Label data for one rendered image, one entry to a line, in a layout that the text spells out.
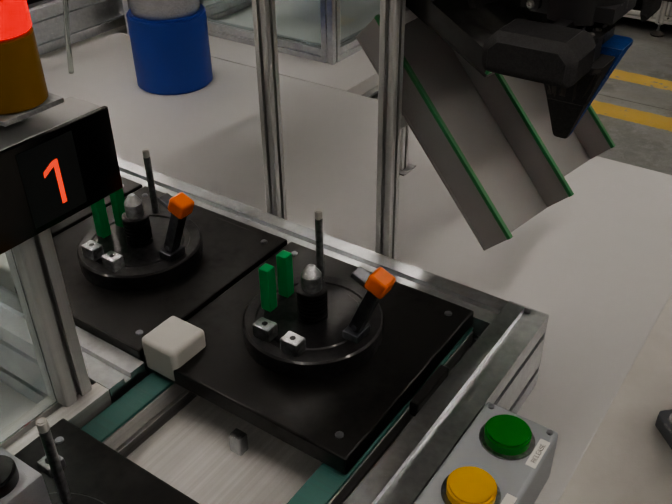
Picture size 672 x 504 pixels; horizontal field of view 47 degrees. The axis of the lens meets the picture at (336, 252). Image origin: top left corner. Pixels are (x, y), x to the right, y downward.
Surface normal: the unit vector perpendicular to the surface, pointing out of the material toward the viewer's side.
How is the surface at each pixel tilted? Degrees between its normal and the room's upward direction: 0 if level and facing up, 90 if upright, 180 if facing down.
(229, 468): 0
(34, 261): 90
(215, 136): 0
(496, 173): 45
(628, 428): 0
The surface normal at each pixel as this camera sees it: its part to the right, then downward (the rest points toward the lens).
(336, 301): -0.01, -0.83
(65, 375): 0.82, 0.31
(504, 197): 0.50, -0.31
